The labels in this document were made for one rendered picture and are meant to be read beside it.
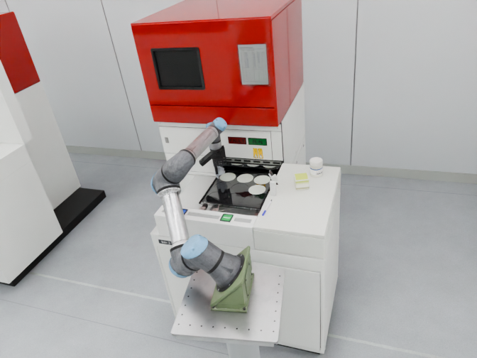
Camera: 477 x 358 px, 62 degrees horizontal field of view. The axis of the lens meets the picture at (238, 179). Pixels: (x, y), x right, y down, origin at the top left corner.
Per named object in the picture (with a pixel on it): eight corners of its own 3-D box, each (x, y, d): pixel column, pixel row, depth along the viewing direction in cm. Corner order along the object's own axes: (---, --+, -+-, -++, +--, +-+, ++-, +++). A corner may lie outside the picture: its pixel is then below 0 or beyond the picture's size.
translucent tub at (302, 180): (294, 183, 223) (293, 173, 219) (307, 182, 222) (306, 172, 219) (295, 191, 216) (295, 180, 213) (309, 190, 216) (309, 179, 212)
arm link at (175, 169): (168, 158, 179) (217, 111, 214) (157, 170, 186) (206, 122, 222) (187, 175, 180) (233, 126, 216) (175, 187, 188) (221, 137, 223)
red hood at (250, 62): (199, 82, 311) (186, -2, 280) (303, 82, 284) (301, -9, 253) (152, 122, 252) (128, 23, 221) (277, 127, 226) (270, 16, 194)
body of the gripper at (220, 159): (227, 166, 241) (225, 148, 234) (213, 169, 240) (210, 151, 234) (225, 160, 247) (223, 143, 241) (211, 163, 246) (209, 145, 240)
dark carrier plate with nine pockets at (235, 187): (223, 171, 256) (222, 170, 256) (275, 175, 245) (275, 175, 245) (201, 202, 230) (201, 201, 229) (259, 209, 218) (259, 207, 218)
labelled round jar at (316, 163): (311, 170, 232) (311, 156, 227) (323, 171, 230) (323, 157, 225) (309, 177, 226) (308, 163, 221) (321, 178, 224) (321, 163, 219)
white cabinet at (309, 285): (212, 263, 315) (194, 175, 272) (338, 284, 283) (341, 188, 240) (176, 331, 265) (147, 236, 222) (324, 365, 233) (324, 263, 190)
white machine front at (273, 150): (170, 170, 280) (158, 117, 259) (284, 180, 253) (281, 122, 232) (168, 172, 277) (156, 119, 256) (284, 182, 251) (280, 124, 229)
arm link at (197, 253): (216, 267, 165) (189, 248, 161) (199, 277, 174) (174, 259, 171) (225, 244, 173) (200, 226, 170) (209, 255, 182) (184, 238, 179)
